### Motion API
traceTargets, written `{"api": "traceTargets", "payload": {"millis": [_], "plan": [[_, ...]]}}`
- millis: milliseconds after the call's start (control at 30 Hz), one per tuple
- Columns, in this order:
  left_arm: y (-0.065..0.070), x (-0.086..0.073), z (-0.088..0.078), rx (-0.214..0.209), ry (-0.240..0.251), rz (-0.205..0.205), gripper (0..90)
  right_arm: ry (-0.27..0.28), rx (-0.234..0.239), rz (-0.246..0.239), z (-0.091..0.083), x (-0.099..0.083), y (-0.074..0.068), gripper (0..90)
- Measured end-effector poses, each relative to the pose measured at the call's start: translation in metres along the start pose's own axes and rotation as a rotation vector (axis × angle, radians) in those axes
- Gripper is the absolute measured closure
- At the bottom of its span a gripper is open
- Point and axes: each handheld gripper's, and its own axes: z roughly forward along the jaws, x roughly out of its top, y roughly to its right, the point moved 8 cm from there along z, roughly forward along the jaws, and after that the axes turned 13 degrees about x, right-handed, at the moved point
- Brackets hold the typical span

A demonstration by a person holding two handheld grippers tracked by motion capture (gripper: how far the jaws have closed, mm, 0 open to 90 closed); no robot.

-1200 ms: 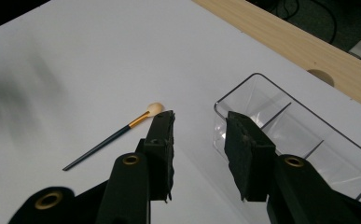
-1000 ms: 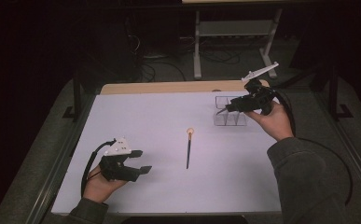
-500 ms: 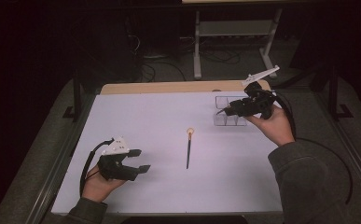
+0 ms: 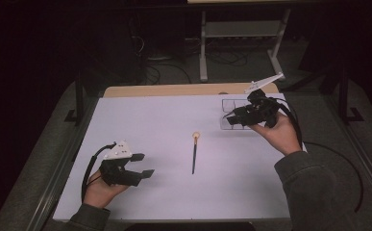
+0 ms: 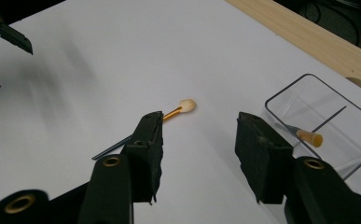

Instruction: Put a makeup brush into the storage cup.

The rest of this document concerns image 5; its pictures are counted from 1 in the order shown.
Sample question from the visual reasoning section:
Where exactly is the small-tipped dark makeup brush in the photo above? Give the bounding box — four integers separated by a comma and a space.
274, 122, 325, 148

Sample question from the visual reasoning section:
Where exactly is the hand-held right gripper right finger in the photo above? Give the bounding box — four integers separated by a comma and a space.
234, 111, 294, 204

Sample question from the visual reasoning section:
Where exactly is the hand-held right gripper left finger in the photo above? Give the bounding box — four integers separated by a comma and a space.
120, 110, 164, 204

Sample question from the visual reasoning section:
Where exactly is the fluffy-headed dark makeup brush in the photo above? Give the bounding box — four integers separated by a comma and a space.
91, 98, 198, 161

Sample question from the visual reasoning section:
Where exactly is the clear plastic divided container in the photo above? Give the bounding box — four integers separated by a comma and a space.
263, 73, 361, 200

